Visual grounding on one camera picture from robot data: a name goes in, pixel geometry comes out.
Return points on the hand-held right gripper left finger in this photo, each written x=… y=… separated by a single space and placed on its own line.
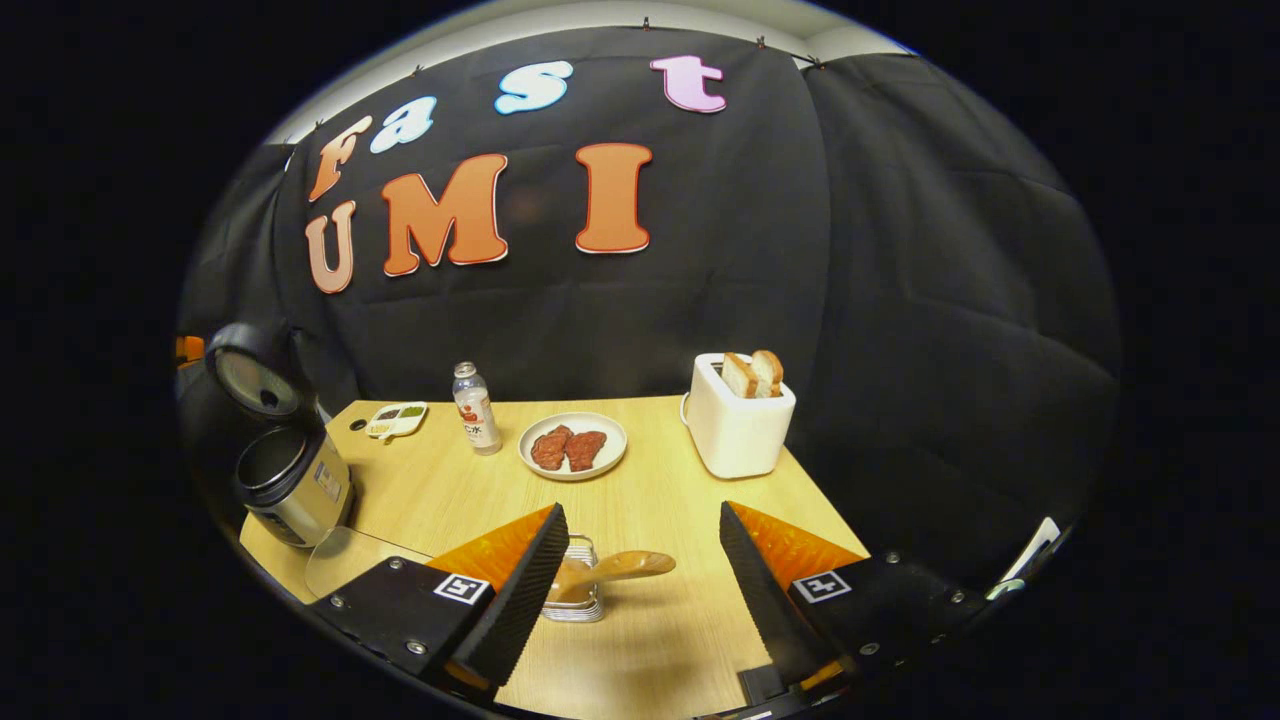
x=520 y=610

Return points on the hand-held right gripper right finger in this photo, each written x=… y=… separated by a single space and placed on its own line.
x=770 y=610

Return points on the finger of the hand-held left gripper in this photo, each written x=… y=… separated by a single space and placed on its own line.
x=190 y=350

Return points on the wooden spoon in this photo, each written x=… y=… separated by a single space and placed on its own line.
x=630 y=566

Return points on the silver black rice cooker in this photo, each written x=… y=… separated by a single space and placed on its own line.
x=300 y=490

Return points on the brown meat piece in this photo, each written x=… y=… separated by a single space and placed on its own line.
x=585 y=450
x=550 y=448

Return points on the clear plastic container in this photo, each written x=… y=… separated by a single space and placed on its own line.
x=350 y=560

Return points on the white toaster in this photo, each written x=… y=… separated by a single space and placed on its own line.
x=740 y=435

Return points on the white round plate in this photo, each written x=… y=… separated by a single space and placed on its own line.
x=610 y=440

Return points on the clear plastic drink bottle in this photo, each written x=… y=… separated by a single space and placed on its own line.
x=478 y=415

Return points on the white divided seasoning dish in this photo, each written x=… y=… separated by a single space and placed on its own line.
x=397 y=420

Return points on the white flat object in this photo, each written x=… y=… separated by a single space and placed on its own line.
x=1030 y=555

